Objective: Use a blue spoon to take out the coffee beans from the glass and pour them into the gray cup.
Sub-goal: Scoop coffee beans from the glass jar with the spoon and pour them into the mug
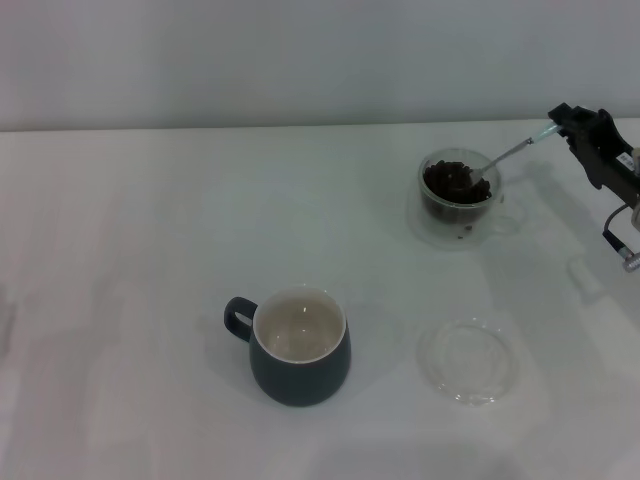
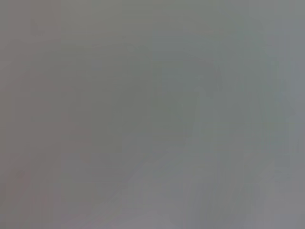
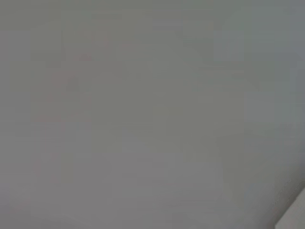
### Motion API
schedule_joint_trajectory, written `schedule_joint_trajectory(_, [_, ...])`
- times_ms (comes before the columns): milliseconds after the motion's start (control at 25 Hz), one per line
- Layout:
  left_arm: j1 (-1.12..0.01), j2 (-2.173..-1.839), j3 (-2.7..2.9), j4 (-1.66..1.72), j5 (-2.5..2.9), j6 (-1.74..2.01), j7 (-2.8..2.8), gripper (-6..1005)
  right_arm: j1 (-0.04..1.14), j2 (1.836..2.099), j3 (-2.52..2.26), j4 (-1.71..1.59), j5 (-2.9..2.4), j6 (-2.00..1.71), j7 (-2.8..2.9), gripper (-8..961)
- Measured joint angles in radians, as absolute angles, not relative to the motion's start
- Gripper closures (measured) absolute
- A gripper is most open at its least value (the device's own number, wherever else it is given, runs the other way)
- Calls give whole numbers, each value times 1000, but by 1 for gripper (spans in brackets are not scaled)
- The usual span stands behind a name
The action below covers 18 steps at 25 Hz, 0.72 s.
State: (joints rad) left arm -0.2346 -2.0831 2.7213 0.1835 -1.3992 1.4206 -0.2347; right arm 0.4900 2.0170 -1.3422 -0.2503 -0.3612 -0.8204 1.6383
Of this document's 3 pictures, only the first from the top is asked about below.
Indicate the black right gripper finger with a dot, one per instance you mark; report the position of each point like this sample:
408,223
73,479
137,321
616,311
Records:
602,132
597,162

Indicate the coffee beans pile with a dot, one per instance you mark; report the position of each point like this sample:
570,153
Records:
450,182

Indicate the clear double-walled glass cup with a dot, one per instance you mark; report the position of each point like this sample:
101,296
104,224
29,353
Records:
430,200

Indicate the clear glass saucer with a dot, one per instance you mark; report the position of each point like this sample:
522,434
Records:
470,360

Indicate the dark mug with white interior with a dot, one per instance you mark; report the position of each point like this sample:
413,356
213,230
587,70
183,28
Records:
300,375

